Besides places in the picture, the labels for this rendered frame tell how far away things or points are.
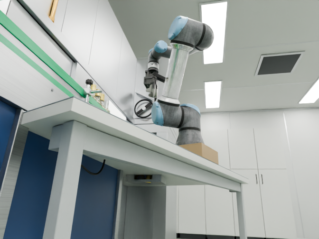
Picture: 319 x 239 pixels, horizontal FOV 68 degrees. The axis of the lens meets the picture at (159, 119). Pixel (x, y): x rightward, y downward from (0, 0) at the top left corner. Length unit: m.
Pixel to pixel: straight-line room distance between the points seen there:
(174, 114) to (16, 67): 0.73
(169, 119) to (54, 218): 0.76
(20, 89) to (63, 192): 0.29
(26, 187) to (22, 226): 0.10
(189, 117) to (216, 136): 3.98
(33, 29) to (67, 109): 0.80
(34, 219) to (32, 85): 0.37
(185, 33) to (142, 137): 0.62
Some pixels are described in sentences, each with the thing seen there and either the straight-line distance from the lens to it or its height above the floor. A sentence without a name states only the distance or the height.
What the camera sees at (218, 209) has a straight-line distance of 4.97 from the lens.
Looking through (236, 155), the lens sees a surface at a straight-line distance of 5.11.
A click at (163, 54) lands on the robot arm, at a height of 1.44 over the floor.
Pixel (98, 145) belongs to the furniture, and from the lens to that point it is 0.64.
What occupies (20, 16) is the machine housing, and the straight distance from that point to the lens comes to 1.26.
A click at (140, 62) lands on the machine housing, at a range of 2.81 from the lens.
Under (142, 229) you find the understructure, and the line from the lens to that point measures 2.30.
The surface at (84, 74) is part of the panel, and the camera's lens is 1.57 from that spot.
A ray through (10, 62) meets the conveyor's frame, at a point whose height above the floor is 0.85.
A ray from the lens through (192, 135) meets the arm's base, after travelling 1.18.
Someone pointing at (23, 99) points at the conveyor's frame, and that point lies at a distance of 0.71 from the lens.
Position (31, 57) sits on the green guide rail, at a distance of 0.79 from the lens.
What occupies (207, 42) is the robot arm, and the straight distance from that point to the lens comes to 1.23.
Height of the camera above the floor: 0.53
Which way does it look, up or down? 21 degrees up
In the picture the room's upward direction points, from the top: 2 degrees clockwise
